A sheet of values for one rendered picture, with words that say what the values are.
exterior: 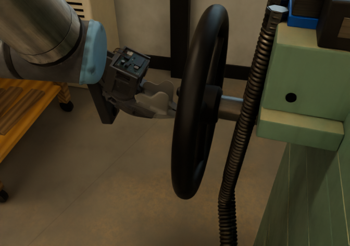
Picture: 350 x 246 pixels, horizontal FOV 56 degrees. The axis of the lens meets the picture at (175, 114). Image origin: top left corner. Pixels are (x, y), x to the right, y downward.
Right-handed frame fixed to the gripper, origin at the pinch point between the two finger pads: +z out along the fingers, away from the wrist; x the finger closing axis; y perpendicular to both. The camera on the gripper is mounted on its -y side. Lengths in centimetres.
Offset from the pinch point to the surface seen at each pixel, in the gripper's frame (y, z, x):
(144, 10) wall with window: -49, -35, 116
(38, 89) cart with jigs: -76, -59, 55
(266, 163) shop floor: -58, 49, 56
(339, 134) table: 22.7, 16.7, -15.3
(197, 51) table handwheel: 23.5, -1.7, -13.7
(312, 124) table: 21.8, 13.9, -14.5
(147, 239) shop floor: -71, 12, 9
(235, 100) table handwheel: 14.7, 6.5, -7.3
